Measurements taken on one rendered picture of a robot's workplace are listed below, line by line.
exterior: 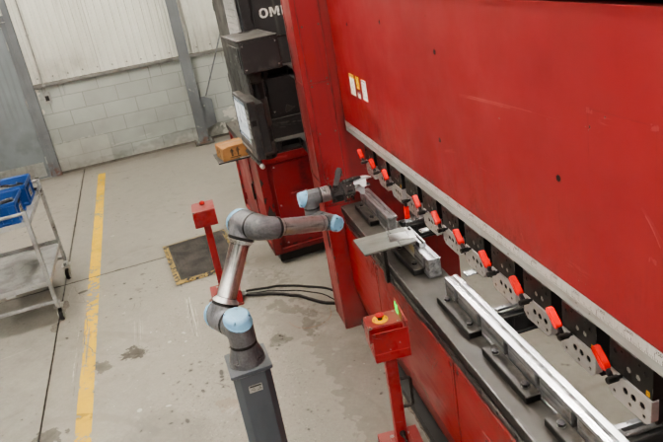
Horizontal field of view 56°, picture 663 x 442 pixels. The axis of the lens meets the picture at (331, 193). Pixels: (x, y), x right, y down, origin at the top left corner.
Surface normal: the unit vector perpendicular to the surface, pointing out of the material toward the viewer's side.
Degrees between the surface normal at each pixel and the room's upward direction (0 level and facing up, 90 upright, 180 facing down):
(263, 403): 90
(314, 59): 90
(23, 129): 90
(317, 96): 90
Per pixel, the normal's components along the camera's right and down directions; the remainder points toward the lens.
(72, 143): 0.32, 0.29
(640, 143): -0.96, 0.23
